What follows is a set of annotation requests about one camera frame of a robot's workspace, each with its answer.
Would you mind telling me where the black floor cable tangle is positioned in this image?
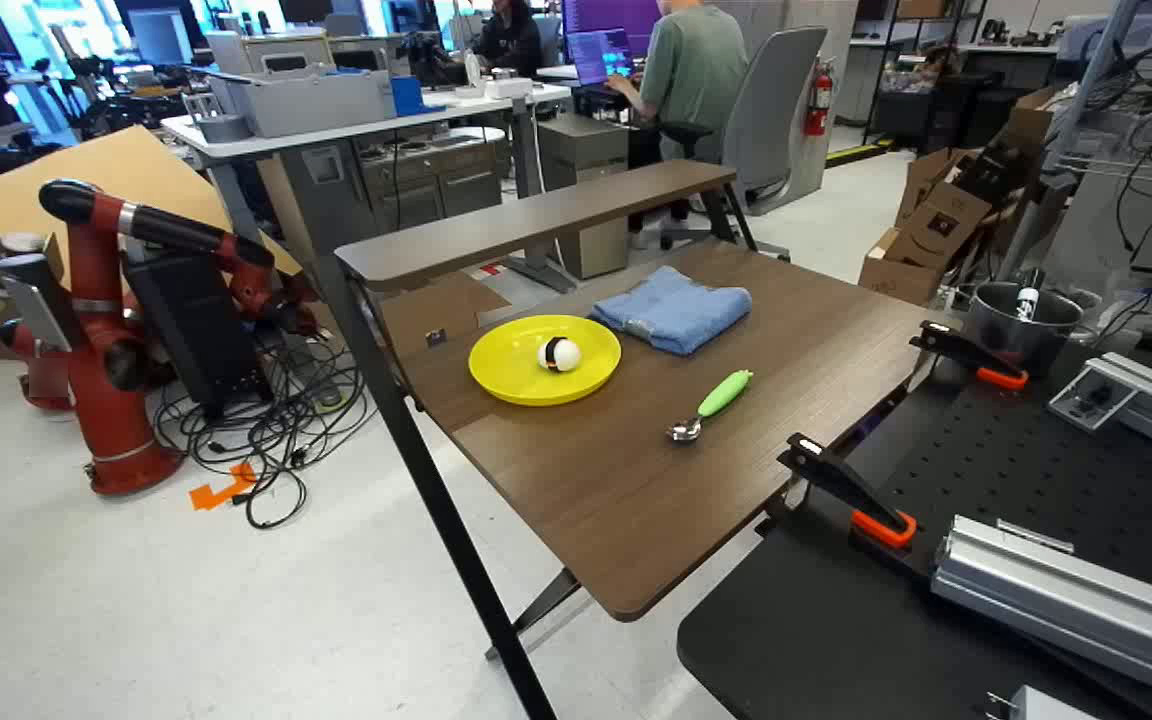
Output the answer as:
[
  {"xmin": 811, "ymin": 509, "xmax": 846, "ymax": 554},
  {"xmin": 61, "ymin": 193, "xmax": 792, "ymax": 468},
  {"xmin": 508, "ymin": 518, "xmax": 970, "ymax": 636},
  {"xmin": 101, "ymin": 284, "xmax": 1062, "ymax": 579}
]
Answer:
[{"xmin": 147, "ymin": 325, "xmax": 379, "ymax": 530}]

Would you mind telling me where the yellow plate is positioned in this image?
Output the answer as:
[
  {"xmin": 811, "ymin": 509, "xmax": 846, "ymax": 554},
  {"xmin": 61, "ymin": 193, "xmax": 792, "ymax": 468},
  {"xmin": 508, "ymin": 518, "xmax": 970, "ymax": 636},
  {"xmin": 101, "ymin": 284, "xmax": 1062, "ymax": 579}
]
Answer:
[{"xmin": 465, "ymin": 312, "xmax": 629, "ymax": 413}]

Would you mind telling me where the blue folded towel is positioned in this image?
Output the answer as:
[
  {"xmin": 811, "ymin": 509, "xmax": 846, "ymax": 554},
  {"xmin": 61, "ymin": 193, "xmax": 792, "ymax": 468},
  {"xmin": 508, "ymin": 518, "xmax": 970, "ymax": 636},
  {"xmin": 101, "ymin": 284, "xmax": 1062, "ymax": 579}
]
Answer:
[{"xmin": 589, "ymin": 264, "xmax": 755, "ymax": 358}]

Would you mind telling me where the grey office desk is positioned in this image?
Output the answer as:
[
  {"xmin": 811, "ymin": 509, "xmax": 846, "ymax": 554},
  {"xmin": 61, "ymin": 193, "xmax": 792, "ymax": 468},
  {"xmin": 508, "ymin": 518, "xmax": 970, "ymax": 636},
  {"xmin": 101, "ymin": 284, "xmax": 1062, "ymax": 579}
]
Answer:
[{"xmin": 155, "ymin": 80, "xmax": 575, "ymax": 271}]

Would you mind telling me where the brown wooden raised shelf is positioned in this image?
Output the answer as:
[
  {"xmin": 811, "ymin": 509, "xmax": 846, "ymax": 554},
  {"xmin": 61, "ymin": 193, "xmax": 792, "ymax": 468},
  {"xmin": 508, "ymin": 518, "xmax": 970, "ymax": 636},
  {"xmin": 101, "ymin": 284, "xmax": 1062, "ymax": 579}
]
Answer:
[{"xmin": 332, "ymin": 156, "xmax": 741, "ymax": 288}]

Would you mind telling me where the open cardboard box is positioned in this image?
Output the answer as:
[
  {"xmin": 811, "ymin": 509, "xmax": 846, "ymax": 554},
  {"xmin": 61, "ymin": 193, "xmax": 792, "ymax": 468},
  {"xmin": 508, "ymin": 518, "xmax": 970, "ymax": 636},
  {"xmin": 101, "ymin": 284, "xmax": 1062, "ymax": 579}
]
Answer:
[{"xmin": 856, "ymin": 181, "xmax": 998, "ymax": 307}]

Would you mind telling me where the black perforated breadboard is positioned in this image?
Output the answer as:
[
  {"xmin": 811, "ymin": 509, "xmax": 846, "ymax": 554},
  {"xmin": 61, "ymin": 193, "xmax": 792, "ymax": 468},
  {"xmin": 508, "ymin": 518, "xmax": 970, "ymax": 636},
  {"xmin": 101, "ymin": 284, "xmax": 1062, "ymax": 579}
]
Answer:
[{"xmin": 671, "ymin": 335, "xmax": 1152, "ymax": 720}]

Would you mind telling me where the black computer case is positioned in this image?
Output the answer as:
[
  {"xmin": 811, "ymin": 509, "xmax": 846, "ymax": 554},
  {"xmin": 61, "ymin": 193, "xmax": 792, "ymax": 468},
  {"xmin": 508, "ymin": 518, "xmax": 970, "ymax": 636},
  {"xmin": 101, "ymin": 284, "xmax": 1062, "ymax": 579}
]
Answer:
[{"xmin": 126, "ymin": 246, "xmax": 265, "ymax": 419}]

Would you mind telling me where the person in green shirt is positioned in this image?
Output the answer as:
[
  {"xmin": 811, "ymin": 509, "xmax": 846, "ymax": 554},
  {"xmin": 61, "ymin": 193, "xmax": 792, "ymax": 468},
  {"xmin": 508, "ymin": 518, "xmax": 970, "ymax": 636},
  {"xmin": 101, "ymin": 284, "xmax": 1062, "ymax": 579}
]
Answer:
[{"xmin": 604, "ymin": 0, "xmax": 752, "ymax": 173}]

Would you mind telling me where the black orange bar clamp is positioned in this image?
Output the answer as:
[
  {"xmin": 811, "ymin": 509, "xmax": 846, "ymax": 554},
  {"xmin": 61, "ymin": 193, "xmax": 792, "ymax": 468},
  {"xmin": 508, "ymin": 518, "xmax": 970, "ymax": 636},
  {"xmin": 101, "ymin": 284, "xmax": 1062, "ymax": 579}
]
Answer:
[
  {"xmin": 911, "ymin": 315, "xmax": 1032, "ymax": 395},
  {"xmin": 775, "ymin": 433, "xmax": 926, "ymax": 554}
]

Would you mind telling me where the steel pot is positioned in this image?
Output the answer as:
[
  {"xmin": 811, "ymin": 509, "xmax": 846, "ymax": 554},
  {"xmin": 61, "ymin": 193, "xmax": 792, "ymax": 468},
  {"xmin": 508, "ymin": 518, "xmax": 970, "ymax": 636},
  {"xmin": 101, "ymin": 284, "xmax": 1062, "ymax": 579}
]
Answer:
[{"xmin": 955, "ymin": 274, "xmax": 1095, "ymax": 375}]

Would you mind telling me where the red fire extinguisher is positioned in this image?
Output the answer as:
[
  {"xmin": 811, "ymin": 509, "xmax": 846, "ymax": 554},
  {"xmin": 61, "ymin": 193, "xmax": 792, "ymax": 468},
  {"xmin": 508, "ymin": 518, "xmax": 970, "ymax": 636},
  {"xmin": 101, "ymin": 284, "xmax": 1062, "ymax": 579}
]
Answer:
[{"xmin": 802, "ymin": 54, "xmax": 837, "ymax": 139}]

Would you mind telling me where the red Sawyer robot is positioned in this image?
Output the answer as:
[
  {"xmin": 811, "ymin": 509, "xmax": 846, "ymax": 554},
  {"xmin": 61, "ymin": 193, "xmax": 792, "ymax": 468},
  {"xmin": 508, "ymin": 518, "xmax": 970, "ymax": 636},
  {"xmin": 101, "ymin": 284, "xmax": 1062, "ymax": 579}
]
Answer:
[{"xmin": 0, "ymin": 177, "xmax": 320, "ymax": 501}]

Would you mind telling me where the person in dark clothes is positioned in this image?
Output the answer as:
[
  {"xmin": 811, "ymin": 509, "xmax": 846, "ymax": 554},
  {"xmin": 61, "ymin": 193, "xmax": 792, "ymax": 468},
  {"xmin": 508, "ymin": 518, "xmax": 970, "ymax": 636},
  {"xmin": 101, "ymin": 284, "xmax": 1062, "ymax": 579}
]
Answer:
[{"xmin": 473, "ymin": 0, "xmax": 548, "ymax": 75}]

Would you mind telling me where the white black ball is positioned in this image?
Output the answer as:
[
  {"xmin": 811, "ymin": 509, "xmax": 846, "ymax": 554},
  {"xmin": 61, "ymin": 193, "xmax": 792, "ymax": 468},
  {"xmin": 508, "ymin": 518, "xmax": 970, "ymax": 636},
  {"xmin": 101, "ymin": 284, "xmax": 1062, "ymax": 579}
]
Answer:
[{"xmin": 538, "ymin": 330, "xmax": 586, "ymax": 375}]

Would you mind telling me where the grey office chair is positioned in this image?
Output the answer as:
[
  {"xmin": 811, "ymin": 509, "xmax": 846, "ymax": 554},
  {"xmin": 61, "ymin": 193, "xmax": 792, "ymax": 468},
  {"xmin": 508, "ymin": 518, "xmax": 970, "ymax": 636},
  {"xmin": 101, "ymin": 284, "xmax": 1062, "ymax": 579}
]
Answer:
[{"xmin": 657, "ymin": 22, "xmax": 833, "ymax": 255}]

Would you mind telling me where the beige pedestal cabinet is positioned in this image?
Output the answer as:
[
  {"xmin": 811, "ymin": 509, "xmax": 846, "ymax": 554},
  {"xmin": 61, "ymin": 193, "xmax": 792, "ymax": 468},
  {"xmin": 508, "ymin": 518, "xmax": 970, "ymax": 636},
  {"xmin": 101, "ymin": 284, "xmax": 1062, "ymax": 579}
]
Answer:
[{"xmin": 538, "ymin": 117, "xmax": 636, "ymax": 281}]

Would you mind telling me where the black table frame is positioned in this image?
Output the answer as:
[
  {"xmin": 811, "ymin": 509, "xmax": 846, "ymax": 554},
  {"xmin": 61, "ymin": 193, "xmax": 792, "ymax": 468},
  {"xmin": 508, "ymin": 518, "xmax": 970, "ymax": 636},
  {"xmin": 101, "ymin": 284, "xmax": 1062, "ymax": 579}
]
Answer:
[{"xmin": 293, "ymin": 177, "xmax": 769, "ymax": 720}]

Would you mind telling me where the long aluminium extrusion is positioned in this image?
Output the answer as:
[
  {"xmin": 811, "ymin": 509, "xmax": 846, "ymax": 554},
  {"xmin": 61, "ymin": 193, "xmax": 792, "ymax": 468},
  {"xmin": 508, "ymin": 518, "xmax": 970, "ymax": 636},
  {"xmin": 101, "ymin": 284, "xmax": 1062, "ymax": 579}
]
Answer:
[{"xmin": 927, "ymin": 512, "xmax": 1152, "ymax": 713}]

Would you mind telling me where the large cardboard sheet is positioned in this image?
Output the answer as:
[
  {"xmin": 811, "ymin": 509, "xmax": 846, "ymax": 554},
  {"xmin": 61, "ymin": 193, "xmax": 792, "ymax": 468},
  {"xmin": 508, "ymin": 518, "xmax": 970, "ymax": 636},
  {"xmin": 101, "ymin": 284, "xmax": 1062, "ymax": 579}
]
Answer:
[{"xmin": 0, "ymin": 122, "xmax": 303, "ymax": 284}]

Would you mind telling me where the orange floor tape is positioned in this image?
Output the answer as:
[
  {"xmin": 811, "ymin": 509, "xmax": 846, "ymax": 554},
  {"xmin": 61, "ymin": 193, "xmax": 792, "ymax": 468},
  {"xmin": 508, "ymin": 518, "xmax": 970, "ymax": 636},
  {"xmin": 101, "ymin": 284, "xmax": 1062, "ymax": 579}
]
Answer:
[{"xmin": 184, "ymin": 458, "xmax": 265, "ymax": 517}]

